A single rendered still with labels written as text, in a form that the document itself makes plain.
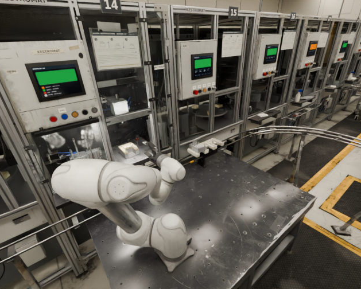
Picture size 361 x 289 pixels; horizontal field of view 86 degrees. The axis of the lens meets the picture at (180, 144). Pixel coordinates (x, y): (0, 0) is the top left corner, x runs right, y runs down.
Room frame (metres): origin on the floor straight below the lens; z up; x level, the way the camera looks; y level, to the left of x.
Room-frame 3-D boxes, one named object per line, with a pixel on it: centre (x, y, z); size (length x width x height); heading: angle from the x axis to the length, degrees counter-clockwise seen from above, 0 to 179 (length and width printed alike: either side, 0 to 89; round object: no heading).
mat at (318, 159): (3.74, -3.70, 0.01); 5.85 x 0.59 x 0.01; 126
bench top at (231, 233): (1.10, -0.13, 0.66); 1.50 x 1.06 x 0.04; 126
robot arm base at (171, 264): (0.74, 0.05, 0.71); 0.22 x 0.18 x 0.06; 126
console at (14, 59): (1.24, 0.77, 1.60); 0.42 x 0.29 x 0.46; 126
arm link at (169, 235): (0.73, 0.08, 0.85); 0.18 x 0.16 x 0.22; 78
